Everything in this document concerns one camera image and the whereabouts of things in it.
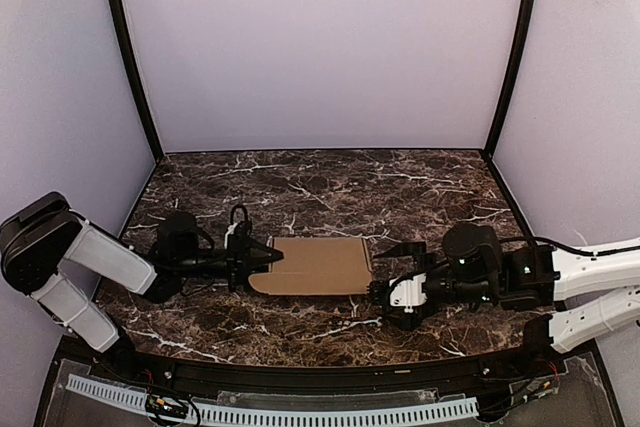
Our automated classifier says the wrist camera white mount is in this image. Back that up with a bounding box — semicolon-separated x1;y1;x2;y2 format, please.
224;203;252;248
367;273;427;314

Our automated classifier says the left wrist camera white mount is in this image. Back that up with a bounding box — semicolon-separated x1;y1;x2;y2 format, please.
224;203;252;248

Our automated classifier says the green circuit board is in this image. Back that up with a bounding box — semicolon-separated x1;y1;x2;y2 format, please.
144;394;189;418
511;377;560;403

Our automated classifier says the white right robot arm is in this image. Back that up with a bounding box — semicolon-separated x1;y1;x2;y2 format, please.
368;223;639;354

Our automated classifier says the black curved front rail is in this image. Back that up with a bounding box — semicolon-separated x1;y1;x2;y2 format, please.
54;319;601;421

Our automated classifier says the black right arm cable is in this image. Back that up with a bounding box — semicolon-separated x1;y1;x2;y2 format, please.
499;235;640;258

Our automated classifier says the black right corner post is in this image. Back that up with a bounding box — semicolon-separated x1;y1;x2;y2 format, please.
482;0;535;164

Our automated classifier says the white slotted cable duct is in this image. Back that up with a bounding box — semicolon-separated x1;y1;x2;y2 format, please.
65;374;478;426

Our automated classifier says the right green circuit board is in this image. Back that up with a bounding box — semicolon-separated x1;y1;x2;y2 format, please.
511;377;560;403

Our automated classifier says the left green circuit board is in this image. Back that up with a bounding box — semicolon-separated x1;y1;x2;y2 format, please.
144;394;189;418

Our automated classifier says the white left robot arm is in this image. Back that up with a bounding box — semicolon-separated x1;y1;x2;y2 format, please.
1;192;284;354

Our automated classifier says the black left corner post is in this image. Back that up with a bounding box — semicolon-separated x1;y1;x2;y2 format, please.
108;0;165;164

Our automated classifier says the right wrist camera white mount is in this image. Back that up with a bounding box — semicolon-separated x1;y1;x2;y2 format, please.
367;273;427;314

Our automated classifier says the black corner post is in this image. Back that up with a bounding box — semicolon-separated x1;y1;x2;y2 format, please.
108;0;165;164
482;0;535;164

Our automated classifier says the brown cardboard box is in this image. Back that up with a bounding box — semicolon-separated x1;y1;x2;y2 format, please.
248;237;373;296

